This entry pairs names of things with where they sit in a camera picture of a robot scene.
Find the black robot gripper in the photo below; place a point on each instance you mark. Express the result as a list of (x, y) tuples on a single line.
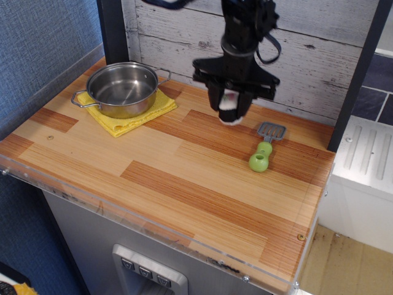
[(240, 74)]

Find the plush sushi roll toy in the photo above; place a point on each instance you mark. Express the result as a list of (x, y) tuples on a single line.
[(227, 108)]

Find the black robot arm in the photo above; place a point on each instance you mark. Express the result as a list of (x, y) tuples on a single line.
[(247, 24)]

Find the stainless steel pot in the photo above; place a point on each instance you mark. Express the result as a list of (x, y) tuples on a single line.
[(121, 90)]

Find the yellow folded cloth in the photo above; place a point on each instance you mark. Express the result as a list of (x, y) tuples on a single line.
[(118, 127)]

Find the white grooved side unit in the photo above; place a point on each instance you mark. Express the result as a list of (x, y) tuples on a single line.
[(358, 198)]

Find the silver cabinet with dispenser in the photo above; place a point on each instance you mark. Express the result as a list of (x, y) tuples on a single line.
[(174, 251)]

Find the clear acrylic edge guard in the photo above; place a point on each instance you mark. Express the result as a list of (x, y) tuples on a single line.
[(254, 226)]

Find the yellow black object corner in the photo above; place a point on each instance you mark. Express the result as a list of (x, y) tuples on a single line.
[(14, 282)]

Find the green handled grey toy spatula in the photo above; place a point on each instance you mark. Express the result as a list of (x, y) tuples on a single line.
[(259, 161)]

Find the left black frame post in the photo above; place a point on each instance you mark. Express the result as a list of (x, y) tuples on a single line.
[(113, 30)]

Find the black frame post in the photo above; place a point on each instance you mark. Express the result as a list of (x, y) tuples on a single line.
[(113, 30), (376, 28)]

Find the right black frame post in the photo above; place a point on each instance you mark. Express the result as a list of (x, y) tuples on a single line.
[(376, 28)]

